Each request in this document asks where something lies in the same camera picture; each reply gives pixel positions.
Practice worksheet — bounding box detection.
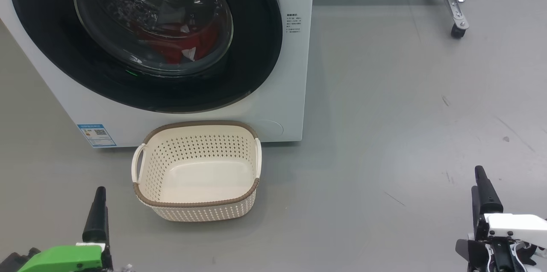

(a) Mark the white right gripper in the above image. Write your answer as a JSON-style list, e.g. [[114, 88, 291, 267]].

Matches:
[[455, 166, 547, 272]]

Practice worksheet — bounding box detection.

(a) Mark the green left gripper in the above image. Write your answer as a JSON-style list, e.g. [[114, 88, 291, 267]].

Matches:
[[17, 186, 113, 272]]

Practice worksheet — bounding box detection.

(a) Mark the red garment with white trim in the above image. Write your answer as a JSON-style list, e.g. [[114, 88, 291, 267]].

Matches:
[[136, 20, 221, 65]]

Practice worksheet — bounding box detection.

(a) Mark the black round glass washer door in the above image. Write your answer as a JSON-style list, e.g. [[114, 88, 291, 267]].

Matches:
[[9, 0, 283, 113]]

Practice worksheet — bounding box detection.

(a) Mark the cream perforated laundry basket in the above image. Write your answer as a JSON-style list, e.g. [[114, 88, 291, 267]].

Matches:
[[131, 121, 262, 222]]

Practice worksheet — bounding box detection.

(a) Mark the white front-load washing machine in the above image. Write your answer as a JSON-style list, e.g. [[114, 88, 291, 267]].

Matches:
[[0, 0, 316, 148]]

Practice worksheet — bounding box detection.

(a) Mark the blue energy label sticker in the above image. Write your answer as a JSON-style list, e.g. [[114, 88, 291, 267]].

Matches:
[[77, 124, 117, 148]]

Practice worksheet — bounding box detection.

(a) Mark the printed text warning label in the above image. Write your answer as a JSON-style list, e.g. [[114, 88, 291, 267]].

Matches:
[[286, 13, 302, 34]]

